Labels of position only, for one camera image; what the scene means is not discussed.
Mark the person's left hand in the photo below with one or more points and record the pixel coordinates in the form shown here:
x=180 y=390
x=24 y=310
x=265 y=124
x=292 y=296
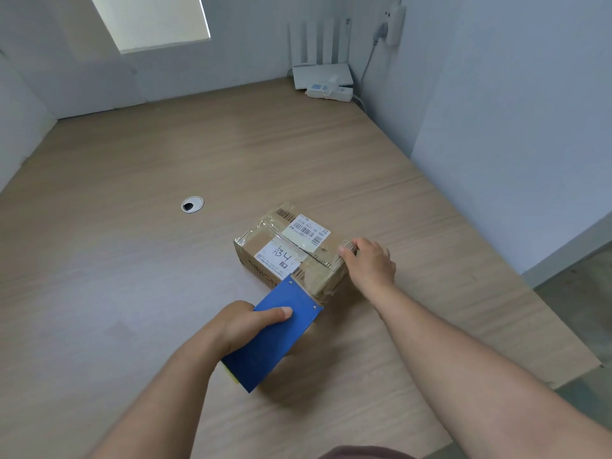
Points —
x=234 y=327

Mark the person's right hand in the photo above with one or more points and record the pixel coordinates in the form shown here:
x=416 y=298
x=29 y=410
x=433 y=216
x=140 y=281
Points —
x=370 y=270

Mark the blue tape dispenser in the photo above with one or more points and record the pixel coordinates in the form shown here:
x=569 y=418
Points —
x=272 y=344

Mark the clear yellowish tape roll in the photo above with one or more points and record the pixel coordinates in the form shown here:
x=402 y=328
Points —
x=233 y=377

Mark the black-lettered cardboard box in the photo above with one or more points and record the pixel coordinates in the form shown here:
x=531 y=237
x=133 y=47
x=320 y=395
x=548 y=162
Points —
x=248 y=253

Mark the person's right forearm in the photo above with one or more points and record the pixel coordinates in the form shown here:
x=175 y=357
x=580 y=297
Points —
x=487 y=377

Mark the person's left forearm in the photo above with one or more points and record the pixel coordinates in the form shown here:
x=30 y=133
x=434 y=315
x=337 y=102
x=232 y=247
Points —
x=153 y=411

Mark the round silver desk grommet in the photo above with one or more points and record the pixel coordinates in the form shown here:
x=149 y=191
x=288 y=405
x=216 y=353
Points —
x=196 y=201

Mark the white power strip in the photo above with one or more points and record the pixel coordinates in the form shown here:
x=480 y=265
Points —
x=339 y=94

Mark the white router with antennas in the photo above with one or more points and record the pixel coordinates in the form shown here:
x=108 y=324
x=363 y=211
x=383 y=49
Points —
x=322 y=76

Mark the white foam partition board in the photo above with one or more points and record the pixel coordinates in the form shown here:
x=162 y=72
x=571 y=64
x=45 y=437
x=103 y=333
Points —
x=21 y=129

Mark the bright window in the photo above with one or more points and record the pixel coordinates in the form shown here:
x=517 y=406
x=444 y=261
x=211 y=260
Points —
x=153 y=21

